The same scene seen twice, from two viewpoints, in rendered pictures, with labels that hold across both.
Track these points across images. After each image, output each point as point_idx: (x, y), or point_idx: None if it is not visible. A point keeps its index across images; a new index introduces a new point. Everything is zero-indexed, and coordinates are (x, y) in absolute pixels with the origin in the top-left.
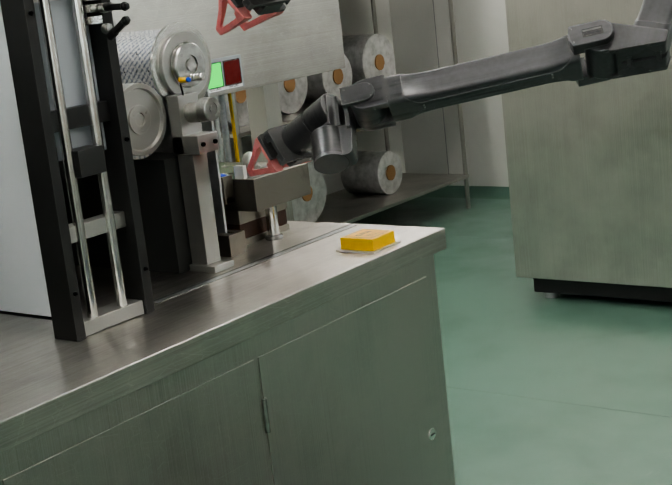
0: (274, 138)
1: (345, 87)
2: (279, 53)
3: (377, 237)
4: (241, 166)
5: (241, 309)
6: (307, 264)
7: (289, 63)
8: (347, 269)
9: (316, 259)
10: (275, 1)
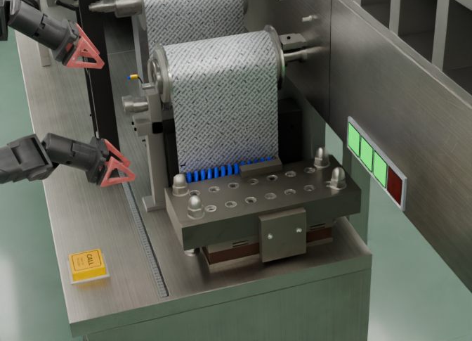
0: (90, 143)
1: (31, 134)
2: (446, 229)
3: (69, 259)
4: (174, 176)
5: (53, 182)
6: (95, 232)
7: (454, 253)
8: (54, 237)
9: (100, 240)
10: (51, 51)
